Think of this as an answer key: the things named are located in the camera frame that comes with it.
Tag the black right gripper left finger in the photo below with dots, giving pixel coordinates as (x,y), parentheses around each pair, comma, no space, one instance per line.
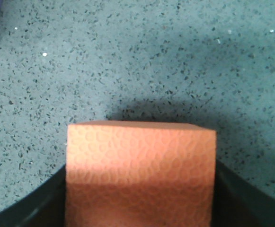
(43,207)

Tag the orange foam block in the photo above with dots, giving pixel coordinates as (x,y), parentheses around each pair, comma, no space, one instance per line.
(139,174)

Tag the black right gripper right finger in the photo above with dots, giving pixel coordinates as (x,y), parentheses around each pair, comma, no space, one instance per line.
(237,203)

